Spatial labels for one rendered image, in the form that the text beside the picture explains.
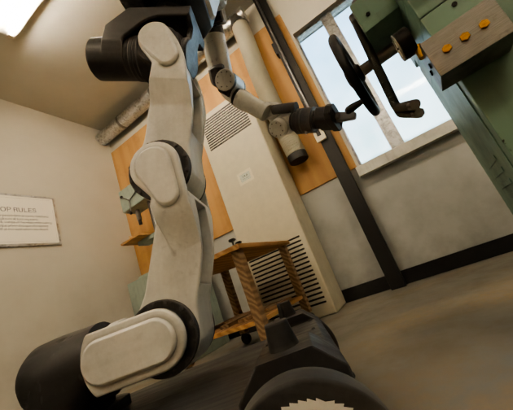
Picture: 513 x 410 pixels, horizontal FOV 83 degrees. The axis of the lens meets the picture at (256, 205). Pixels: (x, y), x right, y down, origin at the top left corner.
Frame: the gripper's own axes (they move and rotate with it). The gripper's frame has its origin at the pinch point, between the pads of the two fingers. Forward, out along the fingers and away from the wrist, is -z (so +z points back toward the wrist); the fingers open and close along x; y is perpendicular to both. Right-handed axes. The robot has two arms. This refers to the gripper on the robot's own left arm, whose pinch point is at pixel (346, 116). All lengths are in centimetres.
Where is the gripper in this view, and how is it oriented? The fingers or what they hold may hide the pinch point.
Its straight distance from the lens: 101.7
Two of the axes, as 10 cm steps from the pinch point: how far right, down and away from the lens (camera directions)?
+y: 1.8, -9.8, 1.3
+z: -8.2, -0.8, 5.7
